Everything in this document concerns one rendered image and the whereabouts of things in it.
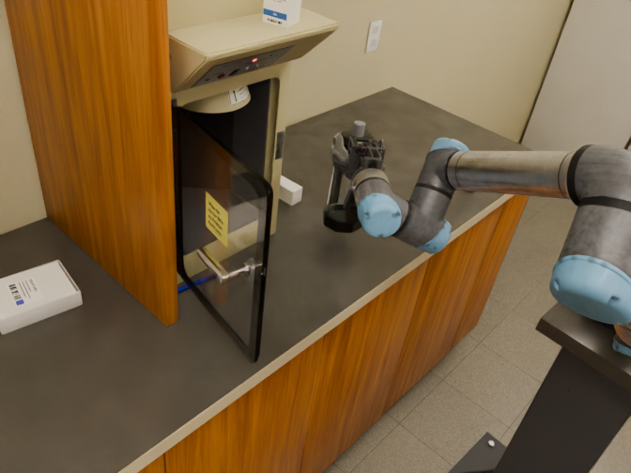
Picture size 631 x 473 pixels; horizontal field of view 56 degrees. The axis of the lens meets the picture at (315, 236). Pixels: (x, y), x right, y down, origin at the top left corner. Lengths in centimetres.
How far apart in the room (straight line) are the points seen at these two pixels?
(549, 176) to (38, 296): 99
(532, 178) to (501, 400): 165
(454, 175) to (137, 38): 59
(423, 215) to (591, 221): 36
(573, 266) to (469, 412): 165
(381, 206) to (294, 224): 52
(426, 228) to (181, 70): 52
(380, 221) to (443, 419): 143
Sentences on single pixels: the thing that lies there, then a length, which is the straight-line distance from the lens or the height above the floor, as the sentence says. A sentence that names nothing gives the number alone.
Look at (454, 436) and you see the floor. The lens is 238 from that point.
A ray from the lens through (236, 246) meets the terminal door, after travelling 100.
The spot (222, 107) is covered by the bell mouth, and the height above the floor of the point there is 133.
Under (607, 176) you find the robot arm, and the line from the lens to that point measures 90.
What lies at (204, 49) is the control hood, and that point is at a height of 151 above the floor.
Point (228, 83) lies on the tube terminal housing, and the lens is 118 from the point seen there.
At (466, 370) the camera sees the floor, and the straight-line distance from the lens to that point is 260.
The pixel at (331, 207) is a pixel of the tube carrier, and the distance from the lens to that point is 143.
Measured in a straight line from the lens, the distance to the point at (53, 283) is 134.
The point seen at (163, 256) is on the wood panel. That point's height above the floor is 113.
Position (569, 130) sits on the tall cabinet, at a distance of 410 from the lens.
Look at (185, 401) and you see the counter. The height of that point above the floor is 94.
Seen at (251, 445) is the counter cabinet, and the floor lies 62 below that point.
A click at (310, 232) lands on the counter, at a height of 94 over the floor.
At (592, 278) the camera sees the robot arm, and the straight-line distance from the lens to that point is 85.
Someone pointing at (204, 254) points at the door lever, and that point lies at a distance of 102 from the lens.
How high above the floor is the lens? 186
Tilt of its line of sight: 37 degrees down
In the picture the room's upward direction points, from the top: 8 degrees clockwise
